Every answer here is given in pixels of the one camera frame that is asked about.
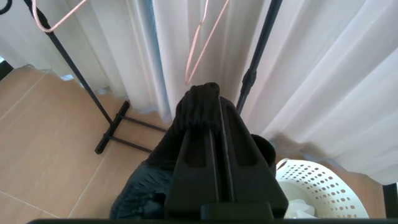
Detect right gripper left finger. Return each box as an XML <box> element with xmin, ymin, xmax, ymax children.
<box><xmin>164</xmin><ymin>127</ymin><xmax>223</xmax><ymax>218</ymax></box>

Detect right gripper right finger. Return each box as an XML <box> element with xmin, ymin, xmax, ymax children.
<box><xmin>218</xmin><ymin>96</ymin><xmax>289</xmax><ymax>218</ymax></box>

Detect black shorts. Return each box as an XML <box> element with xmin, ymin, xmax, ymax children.
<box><xmin>109</xmin><ymin>82</ymin><xmax>277</xmax><ymax>220</ymax></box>

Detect pink clothes hanger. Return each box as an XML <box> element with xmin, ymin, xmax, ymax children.
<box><xmin>184</xmin><ymin>0</ymin><xmax>231</xmax><ymax>85</ymax></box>
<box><xmin>30</xmin><ymin>0</ymin><xmax>90</xmax><ymax>34</ymax></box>

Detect white laundry basket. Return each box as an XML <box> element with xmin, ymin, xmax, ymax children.
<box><xmin>275</xmin><ymin>158</ymin><xmax>369</xmax><ymax>218</ymax></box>

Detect black clothes rack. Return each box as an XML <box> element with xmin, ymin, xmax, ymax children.
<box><xmin>23</xmin><ymin>0</ymin><xmax>284</xmax><ymax>156</ymax></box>

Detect beige curtain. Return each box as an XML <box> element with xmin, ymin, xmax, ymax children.
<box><xmin>152</xmin><ymin>0</ymin><xmax>398</xmax><ymax>186</ymax></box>
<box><xmin>0</xmin><ymin>0</ymin><xmax>156</xmax><ymax>113</ymax></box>

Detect black cable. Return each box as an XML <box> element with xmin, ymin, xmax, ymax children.
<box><xmin>0</xmin><ymin>0</ymin><xmax>13</xmax><ymax>16</ymax></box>

